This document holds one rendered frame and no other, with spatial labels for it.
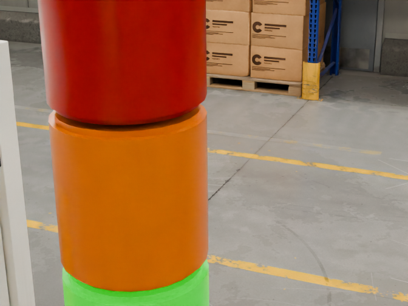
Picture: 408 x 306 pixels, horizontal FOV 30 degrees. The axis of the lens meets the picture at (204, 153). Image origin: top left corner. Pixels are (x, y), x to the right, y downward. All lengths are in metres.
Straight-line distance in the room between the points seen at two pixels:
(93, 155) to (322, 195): 5.59
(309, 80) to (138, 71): 7.84
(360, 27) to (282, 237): 4.55
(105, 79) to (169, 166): 0.03
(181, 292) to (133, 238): 0.03
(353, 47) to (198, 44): 9.08
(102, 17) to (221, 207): 5.36
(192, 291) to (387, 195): 5.64
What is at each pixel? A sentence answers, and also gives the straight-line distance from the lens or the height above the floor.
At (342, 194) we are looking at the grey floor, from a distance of 5.83.
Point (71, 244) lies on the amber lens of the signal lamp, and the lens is 0.24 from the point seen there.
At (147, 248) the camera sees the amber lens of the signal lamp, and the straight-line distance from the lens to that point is 0.23.
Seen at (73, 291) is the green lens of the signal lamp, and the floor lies 2.21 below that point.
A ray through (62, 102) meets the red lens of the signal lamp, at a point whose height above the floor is 2.28.
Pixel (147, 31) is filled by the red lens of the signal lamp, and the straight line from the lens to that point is 0.21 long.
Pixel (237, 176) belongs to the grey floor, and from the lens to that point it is 6.09.
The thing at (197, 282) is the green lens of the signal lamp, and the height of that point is 2.21.
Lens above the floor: 2.34
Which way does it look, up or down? 21 degrees down
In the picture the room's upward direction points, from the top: 1 degrees counter-clockwise
